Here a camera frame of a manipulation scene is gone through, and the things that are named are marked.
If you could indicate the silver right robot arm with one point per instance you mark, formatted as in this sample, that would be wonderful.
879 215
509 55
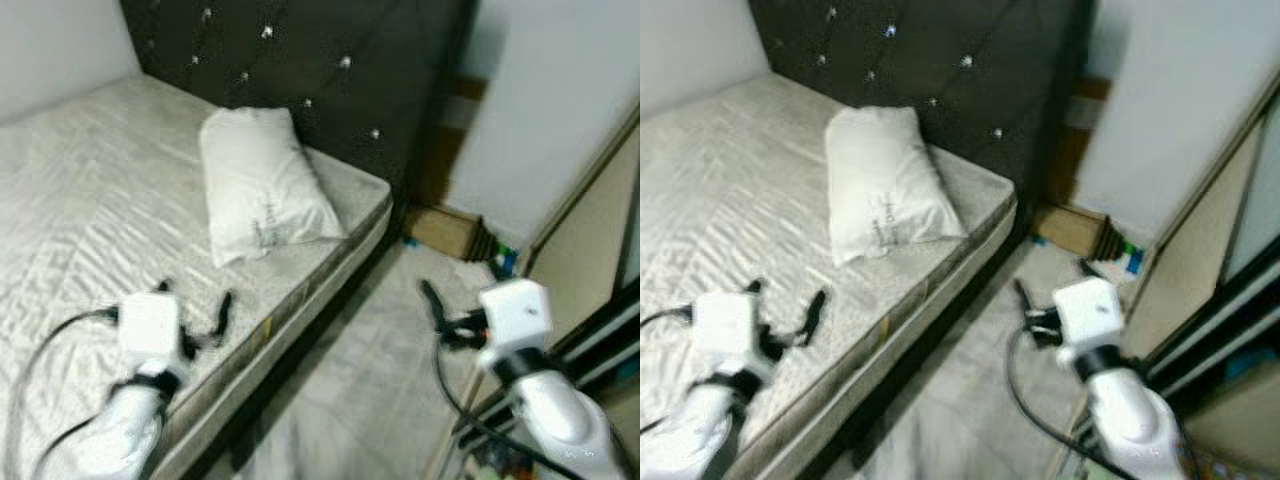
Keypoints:
1130 420
560 420

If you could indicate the small blue green toy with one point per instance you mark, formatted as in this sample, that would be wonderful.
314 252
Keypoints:
1132 260
508 262

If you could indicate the brown cardboard box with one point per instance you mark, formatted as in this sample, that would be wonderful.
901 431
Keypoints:
1070 228
440 230

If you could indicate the white quilted mattress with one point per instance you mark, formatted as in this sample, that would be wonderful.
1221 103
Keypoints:
740 200
100 200

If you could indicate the beige sliding door wardrobe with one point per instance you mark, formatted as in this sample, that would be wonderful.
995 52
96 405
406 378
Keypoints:
1190 250
590 230

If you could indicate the white pillow with print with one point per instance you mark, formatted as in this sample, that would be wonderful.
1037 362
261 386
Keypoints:
260 190
885 190

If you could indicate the black tufted headboard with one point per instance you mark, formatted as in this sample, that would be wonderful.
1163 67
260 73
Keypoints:
930 50
300 50

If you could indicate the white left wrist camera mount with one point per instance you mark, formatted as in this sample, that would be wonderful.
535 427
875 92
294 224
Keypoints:
725 325
150 325

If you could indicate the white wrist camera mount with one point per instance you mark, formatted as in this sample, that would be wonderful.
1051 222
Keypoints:
515 312
150 325
1088 310
725 325

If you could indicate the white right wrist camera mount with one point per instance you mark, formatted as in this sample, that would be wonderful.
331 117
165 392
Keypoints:
1088 310
515 312

